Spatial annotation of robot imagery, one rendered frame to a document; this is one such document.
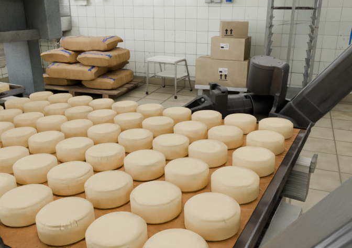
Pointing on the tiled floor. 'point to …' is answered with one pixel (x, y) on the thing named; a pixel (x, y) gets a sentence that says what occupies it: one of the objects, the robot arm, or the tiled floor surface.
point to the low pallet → (80, 89)
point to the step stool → (168, 71)
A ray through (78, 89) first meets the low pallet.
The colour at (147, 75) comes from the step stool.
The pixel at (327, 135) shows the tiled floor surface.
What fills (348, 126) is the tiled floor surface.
